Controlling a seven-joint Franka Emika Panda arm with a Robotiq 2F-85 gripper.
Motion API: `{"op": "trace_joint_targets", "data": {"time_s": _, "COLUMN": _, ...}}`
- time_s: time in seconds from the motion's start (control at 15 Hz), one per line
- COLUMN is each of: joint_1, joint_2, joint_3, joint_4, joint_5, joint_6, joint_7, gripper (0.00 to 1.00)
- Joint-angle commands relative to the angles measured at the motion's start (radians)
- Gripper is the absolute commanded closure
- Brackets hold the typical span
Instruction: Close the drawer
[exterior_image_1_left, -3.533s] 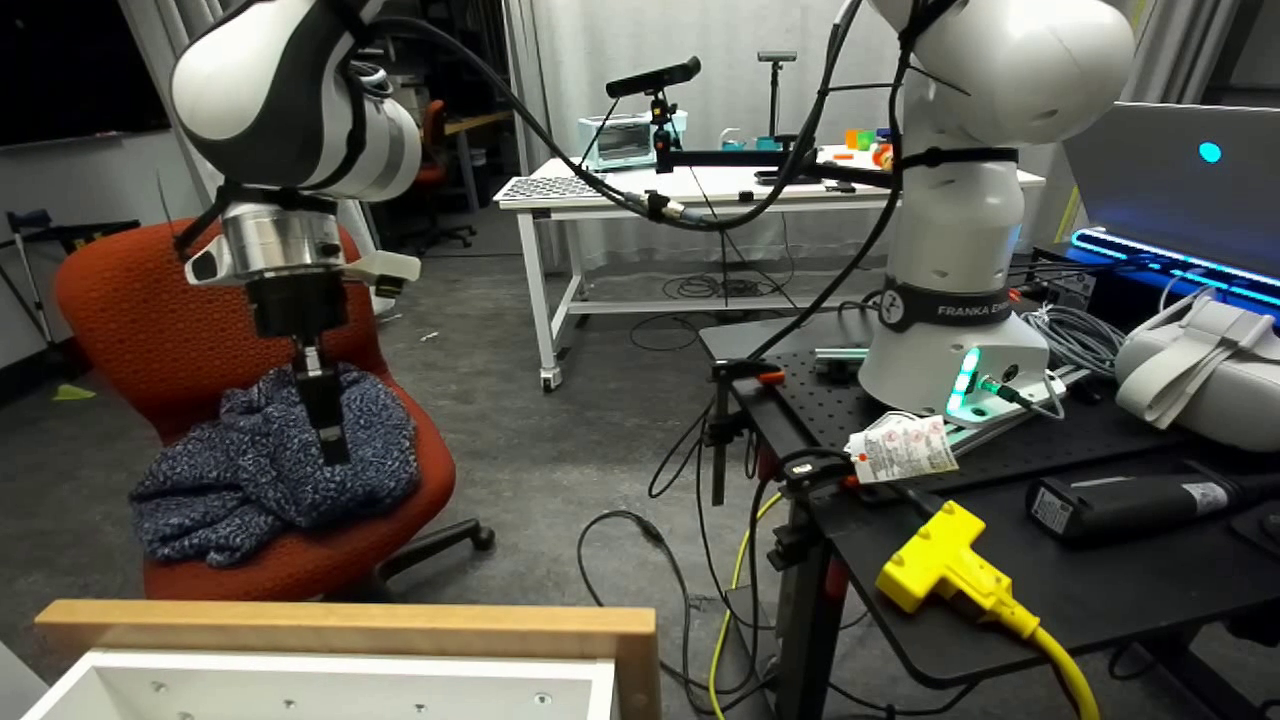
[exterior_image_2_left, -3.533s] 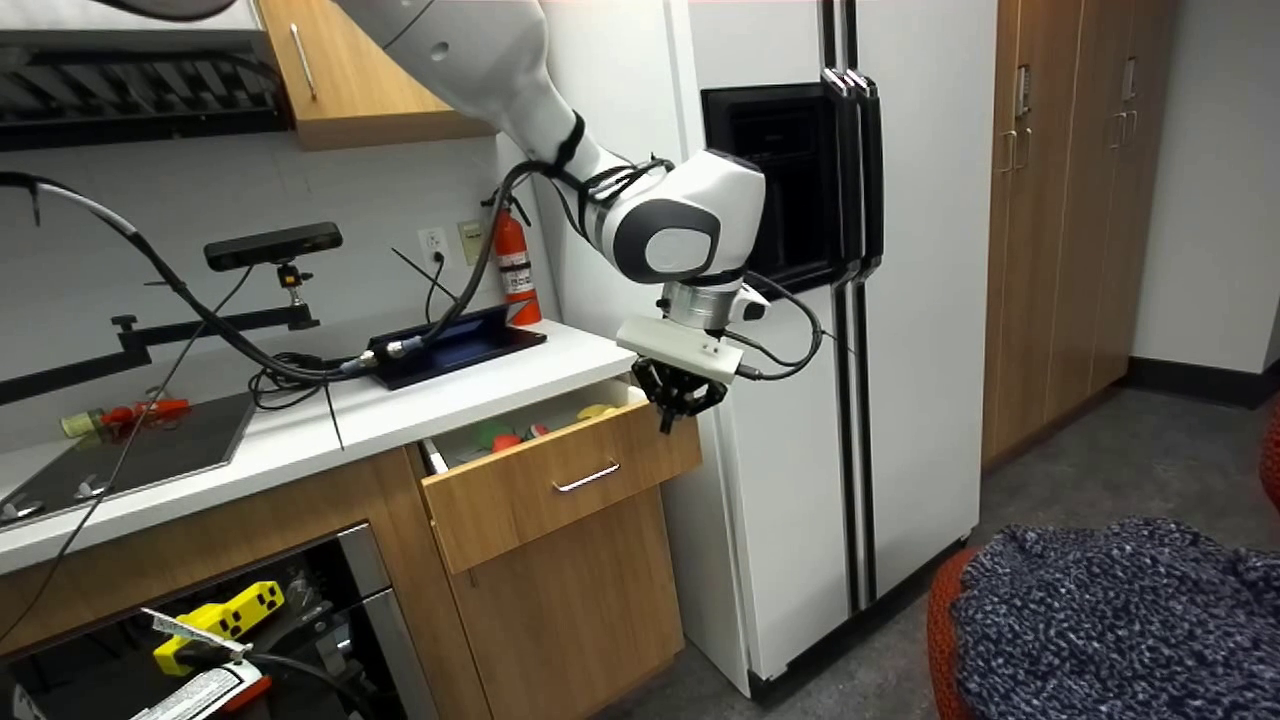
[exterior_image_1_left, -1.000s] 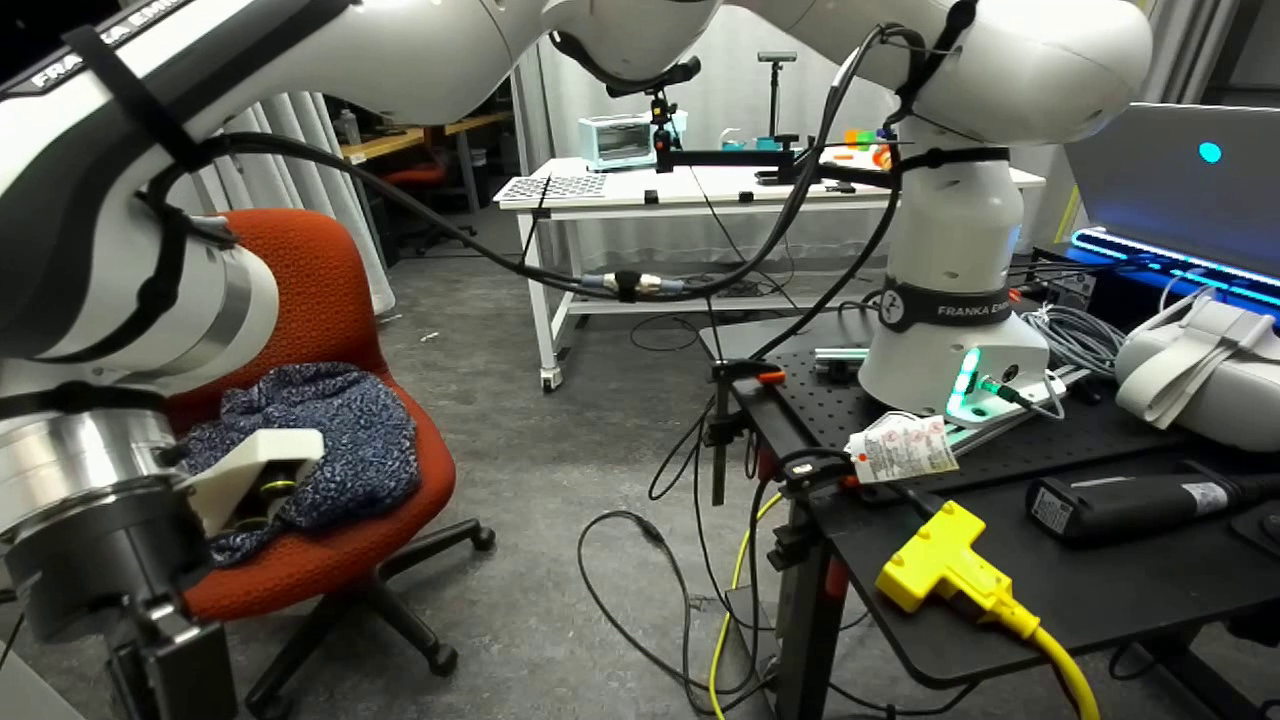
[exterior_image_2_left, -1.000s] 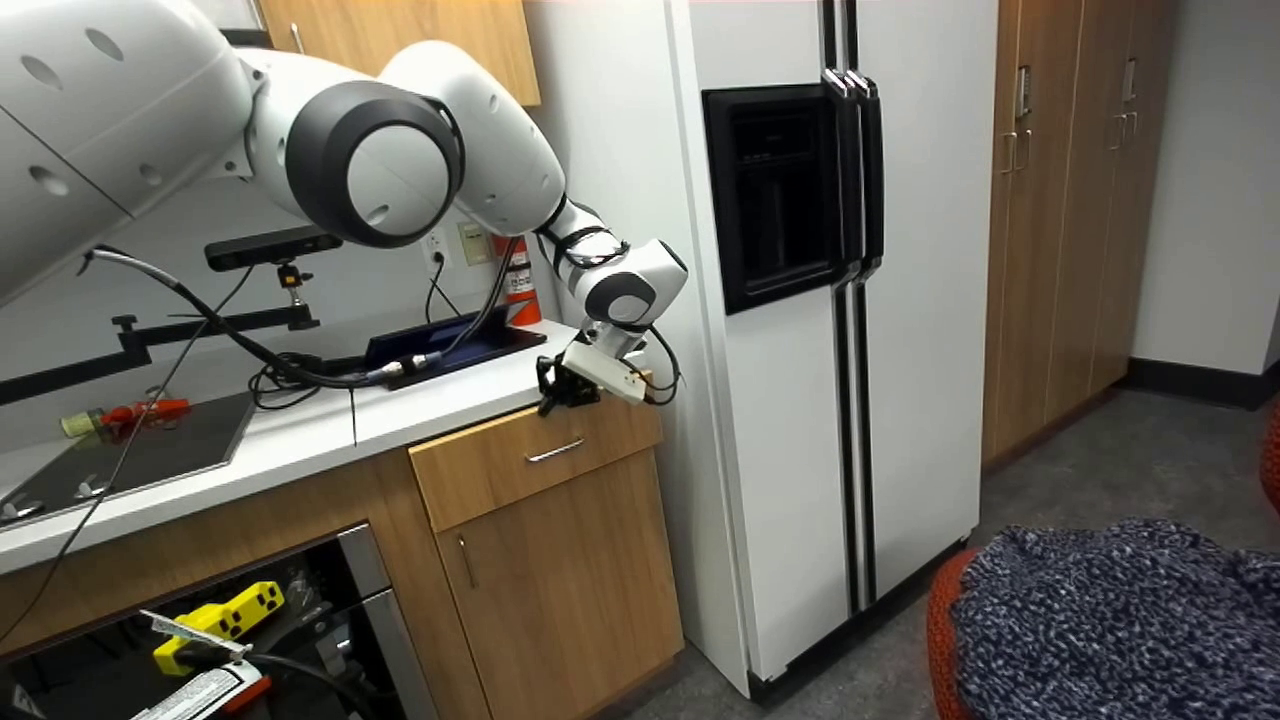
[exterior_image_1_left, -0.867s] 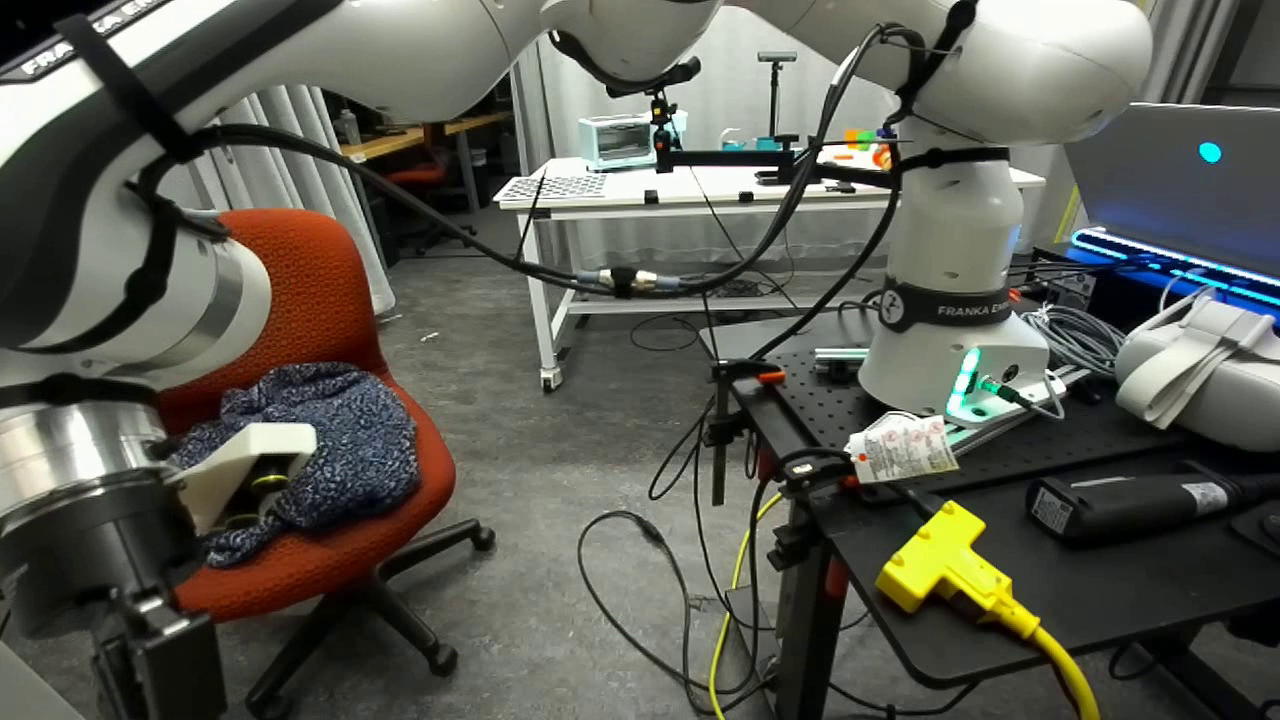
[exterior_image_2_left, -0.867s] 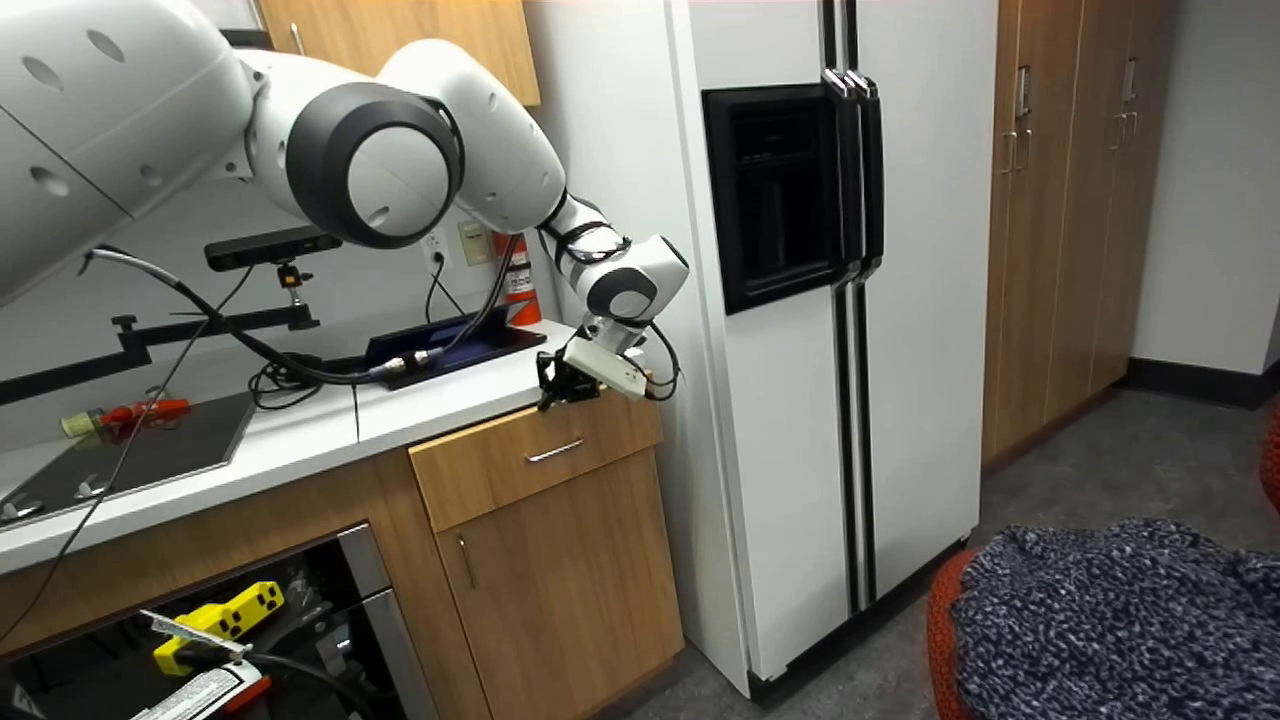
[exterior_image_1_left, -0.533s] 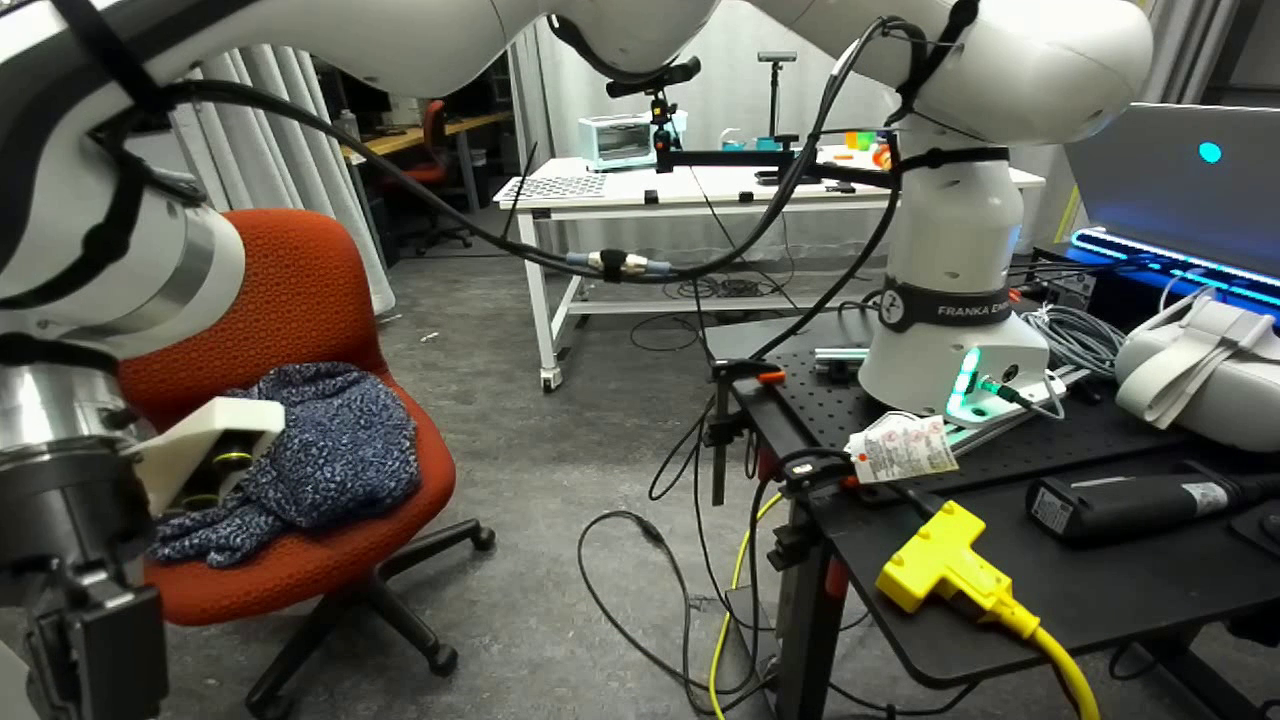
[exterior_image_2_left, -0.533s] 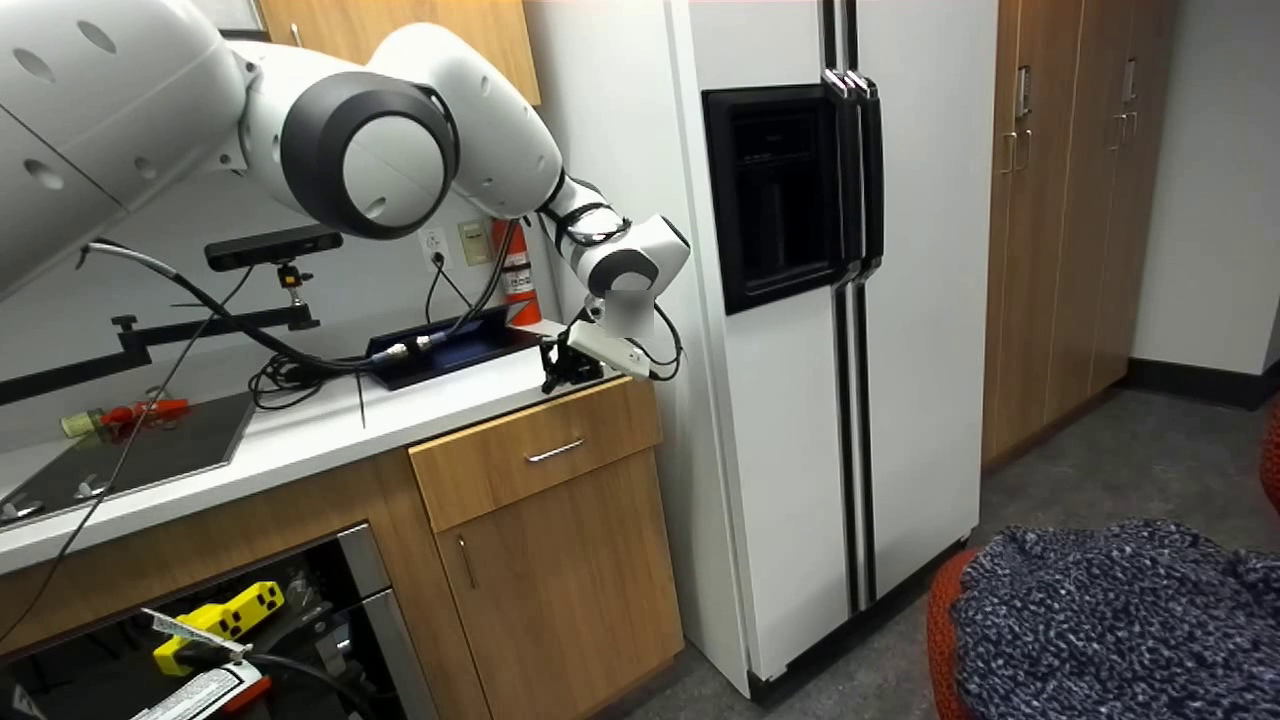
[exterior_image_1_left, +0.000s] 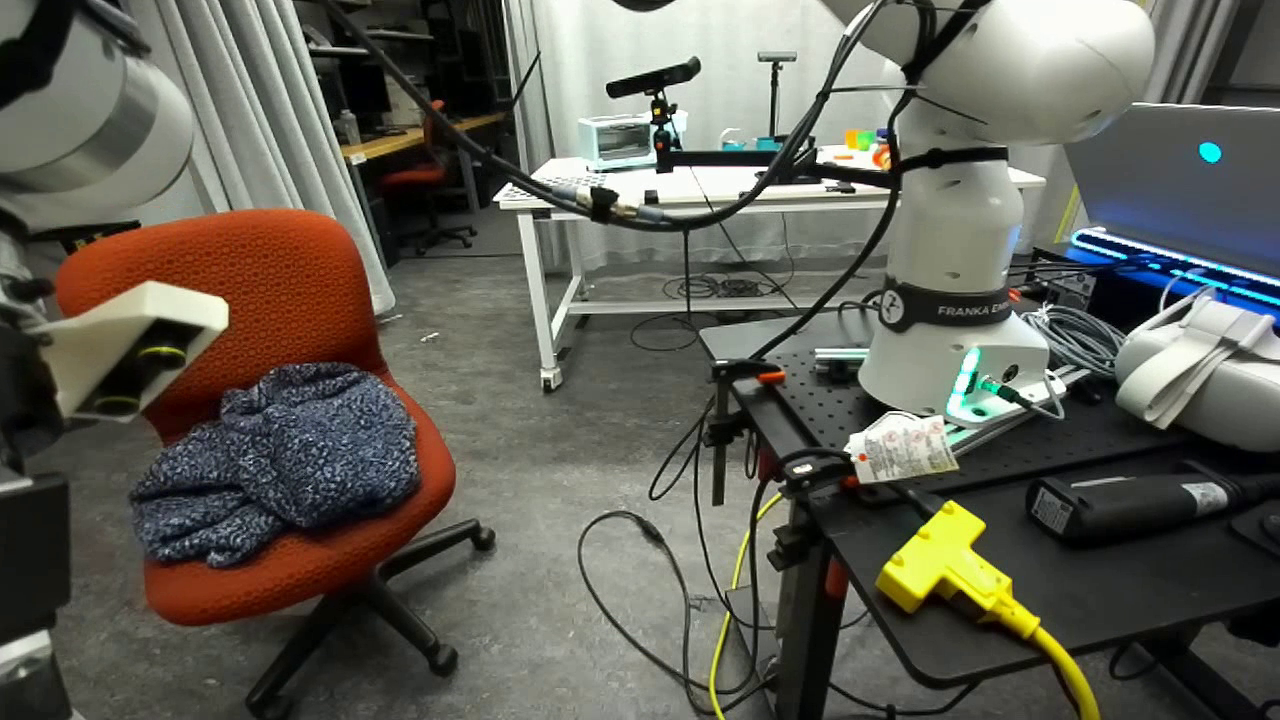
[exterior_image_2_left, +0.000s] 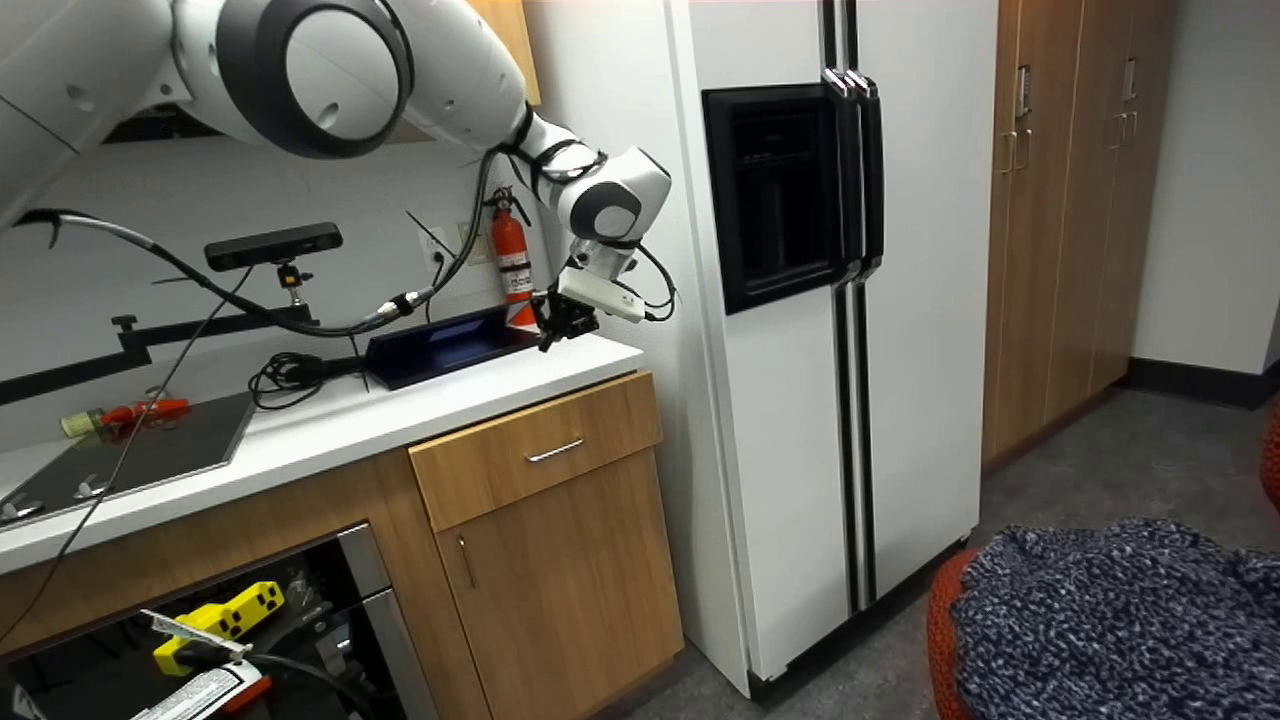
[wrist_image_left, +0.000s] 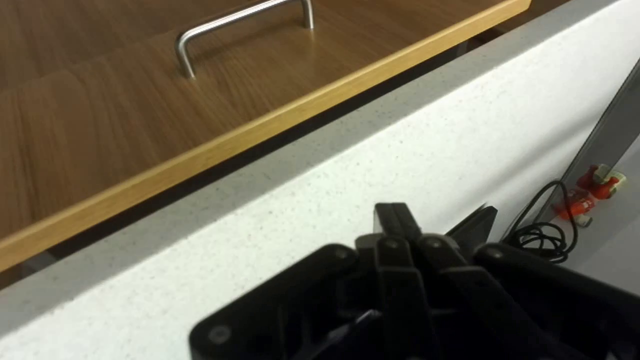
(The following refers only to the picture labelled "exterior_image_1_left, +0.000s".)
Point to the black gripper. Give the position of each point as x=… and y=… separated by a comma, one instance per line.
x=34, y=562

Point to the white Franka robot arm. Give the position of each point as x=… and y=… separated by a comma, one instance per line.
x=986, y=240

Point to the blue knit sweater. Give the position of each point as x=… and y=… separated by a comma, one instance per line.
x=294, y=455

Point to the orange office chair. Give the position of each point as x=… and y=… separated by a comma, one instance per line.
x=266, y=295

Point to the black folding stand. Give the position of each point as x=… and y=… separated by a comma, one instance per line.
x=94, y=231

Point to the red office chair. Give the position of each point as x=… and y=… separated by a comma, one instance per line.
x=425, y=175

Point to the wooden desk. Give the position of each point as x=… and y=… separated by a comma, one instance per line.
x=413, y=135

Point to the white metal table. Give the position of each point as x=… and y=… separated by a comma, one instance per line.
x=602, y=240

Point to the small white teal device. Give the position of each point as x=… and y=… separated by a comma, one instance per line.
x=616, y=143

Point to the black breadboard plate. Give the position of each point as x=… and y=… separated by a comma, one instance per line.
x=813, y=404

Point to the red green marker tool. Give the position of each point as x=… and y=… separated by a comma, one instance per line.
x=843, y=352

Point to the small teal container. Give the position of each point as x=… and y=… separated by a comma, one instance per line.
x=730, y=137

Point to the white red printed packet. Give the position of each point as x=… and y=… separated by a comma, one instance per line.
x=903, y=446

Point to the yellow power plug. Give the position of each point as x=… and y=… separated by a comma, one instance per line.
x=940, y=562

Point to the grey T-shaped stand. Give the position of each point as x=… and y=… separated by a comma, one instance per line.
x=774, y=84

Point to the colourful toy blocks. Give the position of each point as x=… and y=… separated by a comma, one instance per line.
x=867, y=137

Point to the black power adapter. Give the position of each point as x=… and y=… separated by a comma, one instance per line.
x=1120, y=507

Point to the black round-edged table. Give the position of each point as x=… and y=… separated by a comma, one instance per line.
x=1133, y=603

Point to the grey VR headset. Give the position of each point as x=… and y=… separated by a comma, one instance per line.
x=1203, y=373

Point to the grey laptop glowing logo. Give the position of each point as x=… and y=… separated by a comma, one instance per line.
x=1173, y=184

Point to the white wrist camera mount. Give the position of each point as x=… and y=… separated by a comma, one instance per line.
x=123, y=334

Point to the black clamp post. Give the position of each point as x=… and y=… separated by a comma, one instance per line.
x=722, y=427

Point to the black stereo camera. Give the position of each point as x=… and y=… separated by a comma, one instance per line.
x=655, y=77

